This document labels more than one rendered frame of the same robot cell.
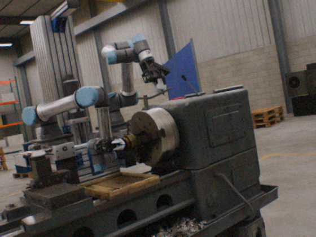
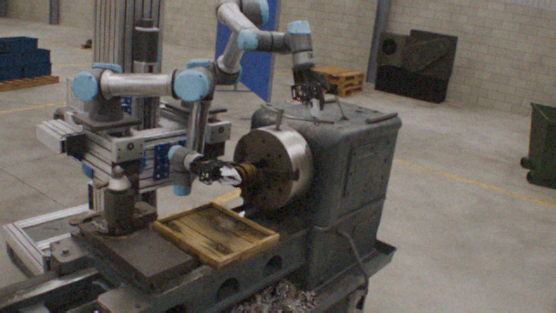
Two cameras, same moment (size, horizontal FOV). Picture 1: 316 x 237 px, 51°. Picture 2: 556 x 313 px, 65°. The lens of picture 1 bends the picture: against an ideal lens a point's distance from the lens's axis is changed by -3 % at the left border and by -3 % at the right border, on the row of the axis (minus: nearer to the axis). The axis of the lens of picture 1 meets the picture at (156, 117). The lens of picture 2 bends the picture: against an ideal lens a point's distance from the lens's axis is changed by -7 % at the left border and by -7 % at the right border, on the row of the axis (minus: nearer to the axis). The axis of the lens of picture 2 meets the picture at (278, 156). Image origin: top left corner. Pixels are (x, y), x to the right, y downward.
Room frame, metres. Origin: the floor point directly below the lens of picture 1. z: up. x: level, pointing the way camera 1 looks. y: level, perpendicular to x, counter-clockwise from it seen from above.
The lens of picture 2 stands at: (0.26, 0.44, 1.70)
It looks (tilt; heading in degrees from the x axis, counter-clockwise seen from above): 18 degrees down; 346
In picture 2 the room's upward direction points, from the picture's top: 7 degrees clockwise
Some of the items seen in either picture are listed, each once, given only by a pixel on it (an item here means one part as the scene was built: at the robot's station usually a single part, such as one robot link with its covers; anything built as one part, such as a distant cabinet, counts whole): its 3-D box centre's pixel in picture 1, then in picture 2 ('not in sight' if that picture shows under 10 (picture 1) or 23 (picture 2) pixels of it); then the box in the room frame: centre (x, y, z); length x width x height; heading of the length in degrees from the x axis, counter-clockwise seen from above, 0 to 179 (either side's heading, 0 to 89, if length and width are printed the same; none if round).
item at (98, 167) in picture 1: (100, 161); (183, 179); (2.03, 0.38, 0.98); 0.11 x 0.08 x 0.11; 162
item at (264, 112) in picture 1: (262, 117); (336, 80); (9.73, -2.99, 0.22); 1.25 x 0.86 x 0.44; 138
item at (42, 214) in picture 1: (43, 206); (118, 265); (1.53, 0.59, 0.90); 0.47 x 0.30 x 0.06; 38
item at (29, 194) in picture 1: (49, 192); (129, 243); (1.57, 0.56, 0.95); 0.43 x 0.17 x 0.05; 38
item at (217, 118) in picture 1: (198, 127); (324, 153); (2.20, -0.25, 1.06); 0.59 x 0.48 x 0.39; 128
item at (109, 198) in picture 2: (42, 166); (120, 201); (1.62, 0.59, 1.07); 0.07 x 0.07 x 0.10; 38
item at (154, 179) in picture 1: (117, 184); (215, 232); (1.77, 0.27, 0.89); 0.36 x 0.30 x 0.04; 38
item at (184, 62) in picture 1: (181, 98); (241, 28); (8.88, -0.73, 1.18); 4.12 x 0.80 x 2.35; 7
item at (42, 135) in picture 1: (50, 130); (106, 105); (2.27, 0.71, 1.21); 0.15 x 0.15 x 0.10
